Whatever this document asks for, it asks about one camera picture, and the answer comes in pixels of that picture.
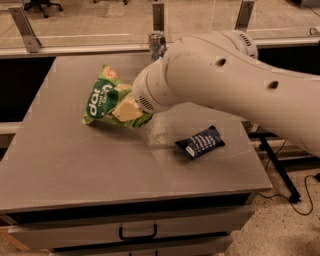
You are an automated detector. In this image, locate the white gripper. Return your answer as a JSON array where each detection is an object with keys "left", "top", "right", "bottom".
[{"left": 112, "top": 64, "right": 174, "bottom": 122}]

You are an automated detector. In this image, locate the green rice chip bag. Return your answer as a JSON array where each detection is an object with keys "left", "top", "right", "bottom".
[{"left": 82, "top": 65, "right": 152, "bottom": 128}]

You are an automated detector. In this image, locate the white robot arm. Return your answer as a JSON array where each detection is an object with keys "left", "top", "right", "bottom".
[{"left": 113, "top": 31, "right": 320, "bottom": 157}]

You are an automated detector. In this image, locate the silver redbull can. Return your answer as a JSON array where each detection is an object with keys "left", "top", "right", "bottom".
[{"left": 148, "top": 31, "right": 167, "bottom": 62}]

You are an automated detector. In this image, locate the dark blue snack packet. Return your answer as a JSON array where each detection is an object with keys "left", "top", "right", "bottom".
[{"left": 175, "top": 125, "right": 225, "bottom": 159}]

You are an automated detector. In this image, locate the black office chair base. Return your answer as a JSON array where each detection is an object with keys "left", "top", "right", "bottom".
[{"left": 24, "top": 0, "right": 63, "bottom": 18}]

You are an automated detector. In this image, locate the grey upper drawer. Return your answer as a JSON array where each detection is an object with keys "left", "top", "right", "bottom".
[{"left": 9, "top": 205, "right": 254, "bottom": 249}]

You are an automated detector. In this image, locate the grey drawer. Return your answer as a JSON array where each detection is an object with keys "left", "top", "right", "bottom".
[
  {"left": 50, "top": 236, "right": 232, "bottom": 256},
  {"left": 9, "top": 205, "right": 254, "bottom": 249}
]

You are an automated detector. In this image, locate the grey lower drawer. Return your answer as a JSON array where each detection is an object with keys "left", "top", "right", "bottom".
[{"left": 50, "top": 236, "right": 232, "bottom": 256}]

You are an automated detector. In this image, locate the black metal stand leg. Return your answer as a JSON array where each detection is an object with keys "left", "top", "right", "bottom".
[{"left": 259, "top": 137, "right": 300, "bottom": 203}]

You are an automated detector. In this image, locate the middle metal bracket post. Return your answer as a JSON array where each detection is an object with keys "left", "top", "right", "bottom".
[{"left": 152, "top": 2, "right": 165, "bottom": 31}]

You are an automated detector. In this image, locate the metal bracket post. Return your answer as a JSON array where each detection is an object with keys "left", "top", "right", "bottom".
[
  {"left": 9, "top": 6, "right": 42, "bottom": 53},
  {"left": 235, "top": 0, "right": 255, "bottom": 32},
  {"left": 152, "top": 2, "right": 165, "bottom": 31}
]

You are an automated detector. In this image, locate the left metal bracket post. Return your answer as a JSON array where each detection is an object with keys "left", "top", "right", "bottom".
[{"left": 9, "top": 6, "right": 42, "bottom": 53}]

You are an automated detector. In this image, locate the black drawer handle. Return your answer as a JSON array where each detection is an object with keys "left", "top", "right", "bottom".
[{"left": 118, "top": 224, "right": 158, "bottom": 241}]

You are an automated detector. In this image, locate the right metal bracket post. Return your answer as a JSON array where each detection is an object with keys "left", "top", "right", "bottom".
[{"left": 235, "top": 0, "right": 255, "bottom": 32}]

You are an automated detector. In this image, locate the black cable on floor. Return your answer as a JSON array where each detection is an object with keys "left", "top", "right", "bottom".
[{"left": 258, "top": 139, "right": 320, "bottom": 217}]

